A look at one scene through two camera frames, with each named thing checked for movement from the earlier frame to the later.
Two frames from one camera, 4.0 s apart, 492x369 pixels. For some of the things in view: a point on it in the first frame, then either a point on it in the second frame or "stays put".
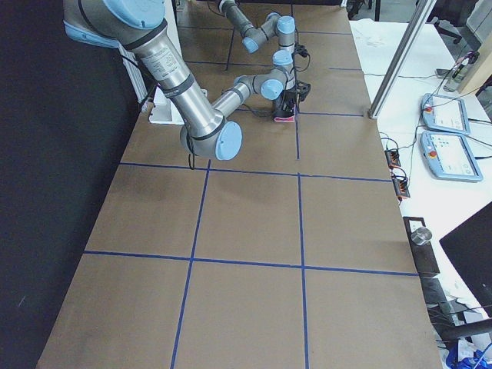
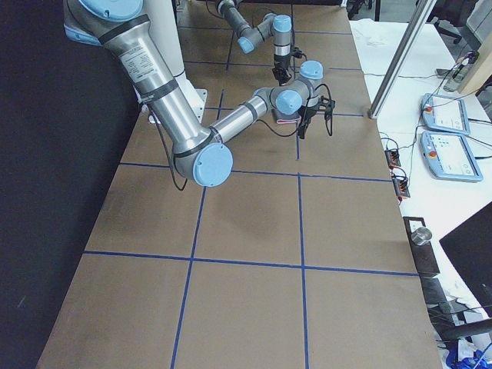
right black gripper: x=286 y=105 -> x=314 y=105
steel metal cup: x=421 y=236 stays put
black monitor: x=469 y=247 stays put
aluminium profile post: x=401 y=58 stays put
